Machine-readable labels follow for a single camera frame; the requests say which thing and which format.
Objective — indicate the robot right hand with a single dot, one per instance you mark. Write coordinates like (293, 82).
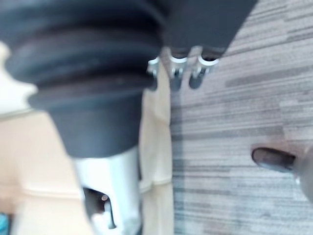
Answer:
(93, 73)

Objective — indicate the robot dark foot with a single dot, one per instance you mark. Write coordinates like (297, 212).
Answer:
(272, 159)

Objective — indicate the white cushion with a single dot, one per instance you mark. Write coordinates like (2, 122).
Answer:
(12, 93)

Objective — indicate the teal cushion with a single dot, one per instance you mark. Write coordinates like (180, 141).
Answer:
(4, 224)

